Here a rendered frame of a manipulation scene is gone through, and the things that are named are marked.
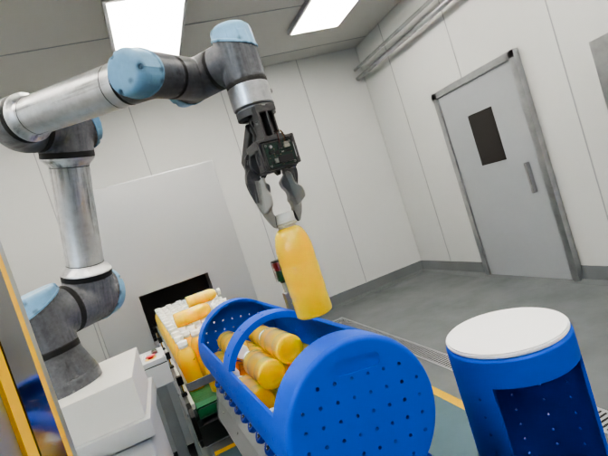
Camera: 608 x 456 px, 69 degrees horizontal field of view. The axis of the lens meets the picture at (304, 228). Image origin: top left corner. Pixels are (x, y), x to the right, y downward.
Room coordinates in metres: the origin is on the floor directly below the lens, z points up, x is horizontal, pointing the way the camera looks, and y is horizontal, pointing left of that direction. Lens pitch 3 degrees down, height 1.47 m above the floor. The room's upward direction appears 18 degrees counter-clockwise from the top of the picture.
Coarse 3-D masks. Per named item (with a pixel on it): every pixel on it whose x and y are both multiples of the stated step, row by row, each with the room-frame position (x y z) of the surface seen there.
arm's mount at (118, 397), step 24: (120, 360) 1.07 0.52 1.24; (96, 384) 0.94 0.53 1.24; (120, 384) 0.90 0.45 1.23; (144, 384) 1.06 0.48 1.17; (72, 408) 0.87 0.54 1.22; (96, 408) 0.88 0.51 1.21; (120, 408) 0.89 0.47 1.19; (144, 408) 0.92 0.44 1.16; (72, 432) 0.86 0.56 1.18; (96, 432) 0.88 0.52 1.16
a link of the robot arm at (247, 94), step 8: (256, 80) 0.78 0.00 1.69; (264, 80) 0.79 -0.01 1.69; (232, 88) 0.78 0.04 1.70; (240, 88) 0.78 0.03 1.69; (248, 88) 0.77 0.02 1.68; (256, 88) 0.78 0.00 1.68; (264, 88) 0.79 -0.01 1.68; (232, 96) 0.79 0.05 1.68; (240, 96) 0.78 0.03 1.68; (248, 96) 0.77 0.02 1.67; (256, 96) 0.77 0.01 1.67; (264, 96) 0.78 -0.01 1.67; (232, 104) 0.80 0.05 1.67; (240, 104) 0.78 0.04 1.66; (248, 104) 0.78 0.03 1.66; (256, 104) 0.78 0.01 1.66; (264, 104) 0.79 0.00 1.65
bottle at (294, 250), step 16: (288, 224) 0.81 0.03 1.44; (288, 240) 0.80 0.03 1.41; (304, 240) 0.81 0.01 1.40; (288, 256) 0.80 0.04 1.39; (304, 256) 0.80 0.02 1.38; (288, 272) 0.80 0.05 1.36; (304, 272) 0.80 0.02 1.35; (320, 272) 0.82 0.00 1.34; (288, 288) 0.82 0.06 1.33; (304, 288) 0.80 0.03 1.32; (320, 288) 0.81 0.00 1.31; (304, 304) 0.80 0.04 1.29; (320, 304) 0.80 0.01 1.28
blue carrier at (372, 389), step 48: (240, 336) 1.07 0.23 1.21; (336, 336) 0.75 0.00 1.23; (384, 336) 0.76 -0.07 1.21; (240, 384) 0.93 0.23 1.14; (288, 384) 0.71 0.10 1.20; (336, 384) 0.71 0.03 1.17; (384, 384) 0.74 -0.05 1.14; (288, 432) 0.67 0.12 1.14; (336, 432) 0.70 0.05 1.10; (384, 432) 0.73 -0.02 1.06; (432, 432) 0.76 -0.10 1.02
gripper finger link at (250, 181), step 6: (246, 168) 0.81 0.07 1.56; (246, 174) 0.81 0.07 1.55; (252, 174) 0.81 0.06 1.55; (246, 180) 0.81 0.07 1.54; (252, 180) 0.81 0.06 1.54; (258, 180) 0.81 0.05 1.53; (246, 186) 0.82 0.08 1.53; (252, 186) 0.81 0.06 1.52; (252, 192) 0.81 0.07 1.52; (252, 198) 0.82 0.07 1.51; (258, 198) 0.81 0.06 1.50
